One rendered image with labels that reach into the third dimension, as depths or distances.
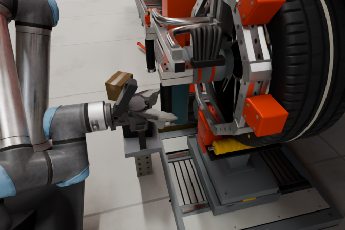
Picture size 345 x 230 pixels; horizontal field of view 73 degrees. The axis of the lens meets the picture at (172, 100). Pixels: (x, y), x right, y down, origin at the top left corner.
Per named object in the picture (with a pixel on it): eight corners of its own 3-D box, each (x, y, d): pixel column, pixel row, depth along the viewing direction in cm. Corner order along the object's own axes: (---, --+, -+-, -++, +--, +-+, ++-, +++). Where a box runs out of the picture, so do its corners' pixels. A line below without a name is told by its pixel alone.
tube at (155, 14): (214, 27, 81) (217, -5, 75) (159, 32, 78) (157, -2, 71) (198, 13, 95) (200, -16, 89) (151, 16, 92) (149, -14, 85)
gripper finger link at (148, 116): (162, 114, 69) (137, 107, 72) (162, 109, 68) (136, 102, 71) (155, 124, 66) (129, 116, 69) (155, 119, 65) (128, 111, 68)
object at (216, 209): (277, 202, 125) (282, 191, 119) (213, 216, 119) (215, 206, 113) (236, 135, 164) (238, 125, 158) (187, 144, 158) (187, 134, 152)
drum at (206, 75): (231, 86, 88) (238, 51, 79) (176, 93, 84) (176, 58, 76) (217, 68, 99) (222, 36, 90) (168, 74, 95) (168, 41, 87)
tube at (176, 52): (240, 52, 66) (247, 14, 59) (172, 59, 62) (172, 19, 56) (216, 30, 80) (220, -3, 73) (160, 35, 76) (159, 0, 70)
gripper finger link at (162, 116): (177, 129, 70) (150, 121, 73) (177, 114, 67) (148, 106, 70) (173, 136, 68) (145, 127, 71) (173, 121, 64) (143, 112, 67)
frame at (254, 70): (246, 164, 84) (292, 5, 52) (229, 167, 83) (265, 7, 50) (199, 83, 127) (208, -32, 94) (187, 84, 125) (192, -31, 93)
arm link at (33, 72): (2, 182, 94) (1, -16, 82) (49, 171, 107) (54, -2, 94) (12, 200, 84) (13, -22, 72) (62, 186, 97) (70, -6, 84)
